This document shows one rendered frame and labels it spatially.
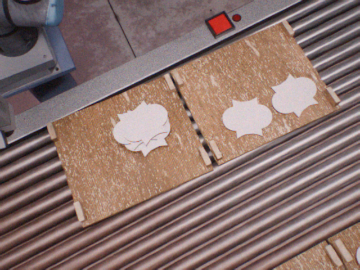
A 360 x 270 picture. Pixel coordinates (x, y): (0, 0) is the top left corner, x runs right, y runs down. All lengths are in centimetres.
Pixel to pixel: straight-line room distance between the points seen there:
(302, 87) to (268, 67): 13
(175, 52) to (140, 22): 123
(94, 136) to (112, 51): 130
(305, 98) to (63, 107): 76
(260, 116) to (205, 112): 17
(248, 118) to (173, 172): 28
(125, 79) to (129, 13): 132
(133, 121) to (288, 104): 47
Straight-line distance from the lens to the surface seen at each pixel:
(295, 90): 136
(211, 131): 129
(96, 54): 259
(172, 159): 126
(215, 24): 147
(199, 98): 133
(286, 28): 144
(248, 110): 131
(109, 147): 131
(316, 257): 124
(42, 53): 149
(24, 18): 135
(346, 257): 123
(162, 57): 143
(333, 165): 132
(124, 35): 262
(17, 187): 139
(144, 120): 127
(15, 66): 150
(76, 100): 142
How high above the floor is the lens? 214
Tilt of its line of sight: 69 degrees down
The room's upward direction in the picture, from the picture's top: 11 degrees counter-clockwise
